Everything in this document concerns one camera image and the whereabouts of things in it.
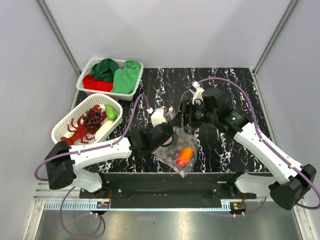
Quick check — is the white radish toy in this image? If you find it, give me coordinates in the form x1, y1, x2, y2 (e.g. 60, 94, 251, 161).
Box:
94, 120, 115, 140

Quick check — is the red cloth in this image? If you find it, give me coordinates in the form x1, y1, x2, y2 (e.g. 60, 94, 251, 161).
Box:
82, 74, 113, 92

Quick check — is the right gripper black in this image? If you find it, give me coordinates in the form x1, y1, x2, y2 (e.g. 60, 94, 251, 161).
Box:
169, 100, 217, 128

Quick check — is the green vegetable toy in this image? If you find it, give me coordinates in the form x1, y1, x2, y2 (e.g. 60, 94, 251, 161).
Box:
104, 104, 118, 121

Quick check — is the white basket with cloths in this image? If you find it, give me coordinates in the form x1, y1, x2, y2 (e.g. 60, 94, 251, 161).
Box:
76, 57, 144, 101

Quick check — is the white slotted cable duct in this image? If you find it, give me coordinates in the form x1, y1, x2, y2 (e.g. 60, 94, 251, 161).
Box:
44, 200, 241, 212

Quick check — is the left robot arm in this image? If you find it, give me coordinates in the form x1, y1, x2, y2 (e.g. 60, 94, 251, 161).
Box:
45, 123, 174, 198

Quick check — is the white perforated empty basket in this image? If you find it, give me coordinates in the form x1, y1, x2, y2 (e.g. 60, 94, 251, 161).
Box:
51, 93, 123, 145

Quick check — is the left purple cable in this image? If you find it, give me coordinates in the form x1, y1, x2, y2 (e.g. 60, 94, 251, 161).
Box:
33, 94, 154, 237

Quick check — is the red lobster toy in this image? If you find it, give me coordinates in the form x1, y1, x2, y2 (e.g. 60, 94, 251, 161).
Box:
60, 105, 107, 146

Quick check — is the purple cable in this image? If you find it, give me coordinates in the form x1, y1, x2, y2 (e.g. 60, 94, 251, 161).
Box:
33, 94, 154, 237
192, 76, 320, 218

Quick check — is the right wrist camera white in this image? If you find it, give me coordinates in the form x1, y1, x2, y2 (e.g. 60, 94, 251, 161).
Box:
189, 81, 205, 105

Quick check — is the light green cloth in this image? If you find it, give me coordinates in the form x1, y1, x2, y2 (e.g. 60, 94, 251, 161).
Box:
111, 60, 141, 94

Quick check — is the clear zip top bag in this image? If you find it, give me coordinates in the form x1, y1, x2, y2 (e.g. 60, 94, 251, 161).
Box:
152, 106, 200, 179

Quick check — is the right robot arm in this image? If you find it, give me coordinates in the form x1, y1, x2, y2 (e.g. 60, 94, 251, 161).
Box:
169, 88, 317, 210

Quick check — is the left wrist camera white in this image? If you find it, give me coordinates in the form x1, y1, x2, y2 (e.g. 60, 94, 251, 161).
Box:
150, 108, 167, 127

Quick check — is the black marble pattern mat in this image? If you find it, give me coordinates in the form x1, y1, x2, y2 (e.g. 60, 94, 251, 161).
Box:
49, 67, 291, 181

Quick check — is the purple grape bunch toy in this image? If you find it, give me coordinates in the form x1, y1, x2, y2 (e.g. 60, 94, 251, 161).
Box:
82, 109, 106, 134

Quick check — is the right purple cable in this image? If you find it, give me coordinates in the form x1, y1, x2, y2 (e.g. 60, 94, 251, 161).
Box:
192, 76, 320, 218

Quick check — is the dark green cloth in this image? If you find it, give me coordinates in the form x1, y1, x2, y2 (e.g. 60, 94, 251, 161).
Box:
90, 58, 120, 83

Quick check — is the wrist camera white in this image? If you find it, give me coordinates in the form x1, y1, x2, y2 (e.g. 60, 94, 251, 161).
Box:
150, 108, 167, 127
189, 81, 205, 105

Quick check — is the aluminium frame rail front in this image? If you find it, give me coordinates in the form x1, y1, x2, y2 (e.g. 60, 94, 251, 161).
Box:
33, 181, 306, 201

